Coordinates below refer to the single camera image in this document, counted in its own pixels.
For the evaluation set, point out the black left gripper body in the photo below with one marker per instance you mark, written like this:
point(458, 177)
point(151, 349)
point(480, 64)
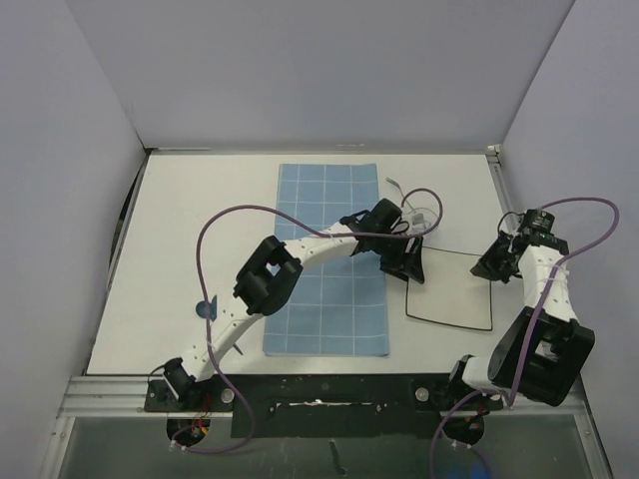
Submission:
point(391, 251)

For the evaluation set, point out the dark blue plastic knife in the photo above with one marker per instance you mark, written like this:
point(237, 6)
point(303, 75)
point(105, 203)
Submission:
point(213, 308)

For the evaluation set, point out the aluminium frame rail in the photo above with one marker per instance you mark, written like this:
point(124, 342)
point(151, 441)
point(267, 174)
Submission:
point(584, 421)

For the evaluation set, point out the silver metal fork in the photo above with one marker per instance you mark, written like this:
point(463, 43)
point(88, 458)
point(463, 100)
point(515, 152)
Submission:
point(396, 185)

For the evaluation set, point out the dark blue plastic spoon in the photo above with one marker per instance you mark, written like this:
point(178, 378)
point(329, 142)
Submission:
point(203, 309)

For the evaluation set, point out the square white plate black rim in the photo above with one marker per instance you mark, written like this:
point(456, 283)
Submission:
point(451, 295)

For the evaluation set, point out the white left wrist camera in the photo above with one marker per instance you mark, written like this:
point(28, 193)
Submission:
point(416, 221)

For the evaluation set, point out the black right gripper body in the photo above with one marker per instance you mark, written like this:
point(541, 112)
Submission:
point(506, 239)

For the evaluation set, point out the blue checked cloth napkin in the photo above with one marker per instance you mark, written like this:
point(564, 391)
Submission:
point(338, 308)

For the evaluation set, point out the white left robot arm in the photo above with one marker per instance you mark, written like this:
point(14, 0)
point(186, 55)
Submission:
point(267, 280)

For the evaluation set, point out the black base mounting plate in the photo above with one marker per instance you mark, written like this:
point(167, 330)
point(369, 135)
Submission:
point(313, 405)

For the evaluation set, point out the clear wine glass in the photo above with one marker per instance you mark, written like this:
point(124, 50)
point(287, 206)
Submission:
point(433, 214)

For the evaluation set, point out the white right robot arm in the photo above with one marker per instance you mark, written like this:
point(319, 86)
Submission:
point(542, 352)

